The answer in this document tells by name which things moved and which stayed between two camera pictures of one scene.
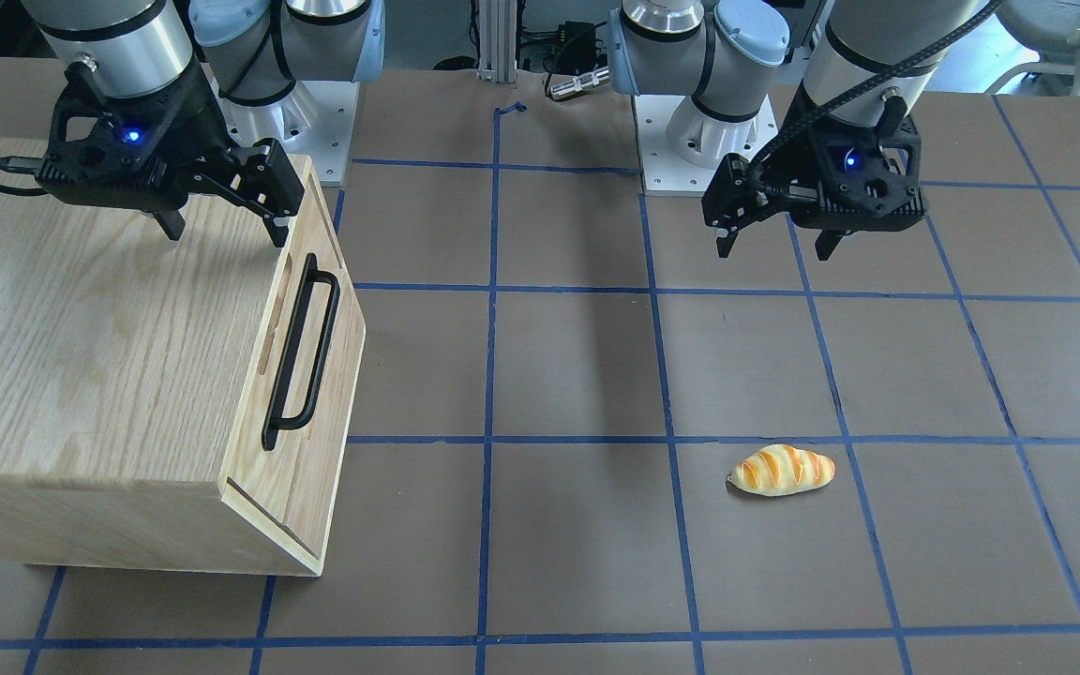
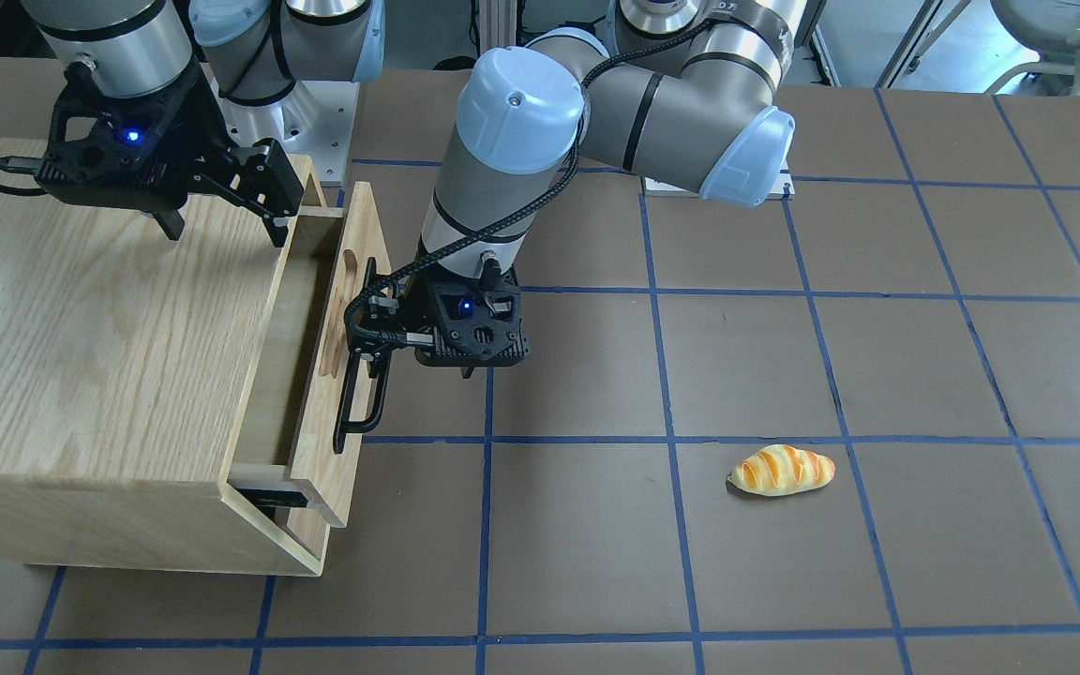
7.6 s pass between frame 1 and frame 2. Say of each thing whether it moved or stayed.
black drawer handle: moved
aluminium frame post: stayed
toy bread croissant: stayed
